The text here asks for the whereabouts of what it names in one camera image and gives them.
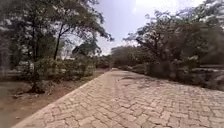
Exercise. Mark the distant trees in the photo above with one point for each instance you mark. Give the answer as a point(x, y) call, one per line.
point(123, 55)

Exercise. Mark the row of bushes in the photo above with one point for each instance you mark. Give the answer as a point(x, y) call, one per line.
point(68, 68)

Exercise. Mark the red brick path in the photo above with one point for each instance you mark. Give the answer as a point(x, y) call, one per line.
point(133, 103)

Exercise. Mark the tree with leaning trunk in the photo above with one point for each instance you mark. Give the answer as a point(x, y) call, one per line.
point(57, 43)

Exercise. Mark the dense trees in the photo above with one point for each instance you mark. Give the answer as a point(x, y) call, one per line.
point(173, 40)

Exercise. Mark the tree with dark trunk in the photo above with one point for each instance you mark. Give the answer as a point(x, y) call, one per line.
point(34, 76)

